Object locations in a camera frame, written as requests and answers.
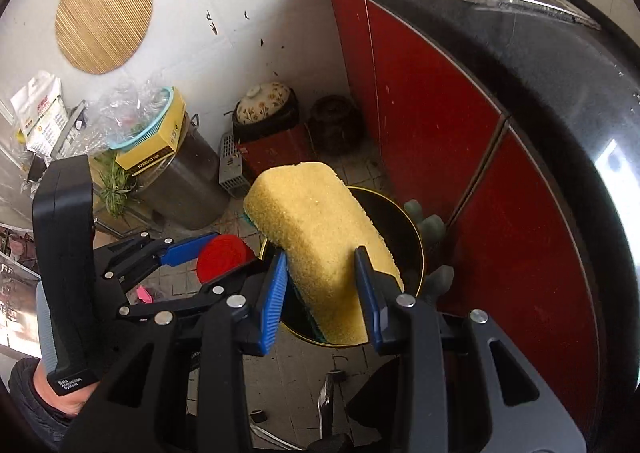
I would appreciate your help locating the person's left forearm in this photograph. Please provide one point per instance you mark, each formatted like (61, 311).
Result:
(30, 408)

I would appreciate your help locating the teal plastic basket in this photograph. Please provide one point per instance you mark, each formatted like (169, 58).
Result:
(147, 132)

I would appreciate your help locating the clear plastic bag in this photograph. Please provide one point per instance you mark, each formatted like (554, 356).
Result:
(120, 113)

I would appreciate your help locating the white paper bag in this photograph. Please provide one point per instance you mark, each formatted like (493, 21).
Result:
(42, 113)

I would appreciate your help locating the red round lid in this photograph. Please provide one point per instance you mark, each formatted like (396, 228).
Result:
(222, 255)

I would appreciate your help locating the person's left hand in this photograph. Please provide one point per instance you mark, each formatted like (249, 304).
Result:
(60, 395)

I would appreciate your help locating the green plant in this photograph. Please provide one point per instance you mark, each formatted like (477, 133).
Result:
(117, 188)

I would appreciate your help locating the yellow sponge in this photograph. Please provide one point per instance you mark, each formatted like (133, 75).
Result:
(310, 223)

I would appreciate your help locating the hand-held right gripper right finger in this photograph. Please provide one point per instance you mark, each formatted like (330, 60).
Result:
(367, 298)

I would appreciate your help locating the pink scrap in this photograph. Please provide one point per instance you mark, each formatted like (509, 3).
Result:
(144, 294)

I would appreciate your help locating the clay pot with flowered lid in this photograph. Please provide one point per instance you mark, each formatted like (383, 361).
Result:
(262, 103)

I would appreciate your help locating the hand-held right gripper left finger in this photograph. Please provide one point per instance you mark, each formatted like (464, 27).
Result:
(272, 303)

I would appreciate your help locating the red cabinet door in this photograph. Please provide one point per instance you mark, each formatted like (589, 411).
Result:
(425, 108)
(350, 58)
(525, 243)

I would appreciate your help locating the large steel pot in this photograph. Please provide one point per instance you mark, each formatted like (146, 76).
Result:
(185, 183)

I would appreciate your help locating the black pot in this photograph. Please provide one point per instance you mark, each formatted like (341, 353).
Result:
(335, 125)

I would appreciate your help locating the red box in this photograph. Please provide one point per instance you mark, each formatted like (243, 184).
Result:
(275, 150)

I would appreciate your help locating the grey plastic basket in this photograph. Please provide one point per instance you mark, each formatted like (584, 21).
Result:
(232, 168)

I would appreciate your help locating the round bamboo mat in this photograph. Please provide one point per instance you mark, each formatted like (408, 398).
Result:
(102, 15)

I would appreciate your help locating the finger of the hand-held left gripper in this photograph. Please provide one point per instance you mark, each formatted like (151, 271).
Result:
(185, 250)
(220, 290)

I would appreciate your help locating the yellow cardboard box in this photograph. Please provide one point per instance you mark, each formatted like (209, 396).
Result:
(160, 143)

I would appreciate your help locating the chrome chair base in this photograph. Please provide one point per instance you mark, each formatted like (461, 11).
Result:
(325, 398)

